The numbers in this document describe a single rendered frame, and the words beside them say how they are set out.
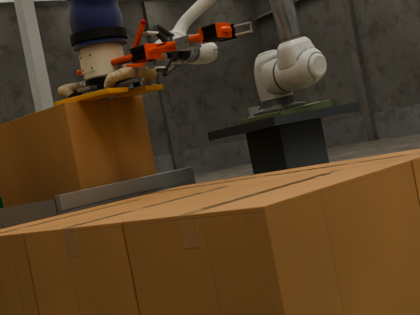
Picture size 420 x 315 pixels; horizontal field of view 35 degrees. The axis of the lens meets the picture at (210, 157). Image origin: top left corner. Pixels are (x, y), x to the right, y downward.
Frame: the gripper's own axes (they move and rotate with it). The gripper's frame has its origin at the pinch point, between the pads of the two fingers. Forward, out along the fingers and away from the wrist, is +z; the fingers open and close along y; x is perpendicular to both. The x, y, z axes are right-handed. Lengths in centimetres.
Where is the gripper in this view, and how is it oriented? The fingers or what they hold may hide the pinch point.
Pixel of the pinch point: (149, 50)
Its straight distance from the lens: 254.4
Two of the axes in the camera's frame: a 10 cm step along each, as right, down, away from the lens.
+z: -5.8, 1.2, -8.0
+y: 1.9, 9.8, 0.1
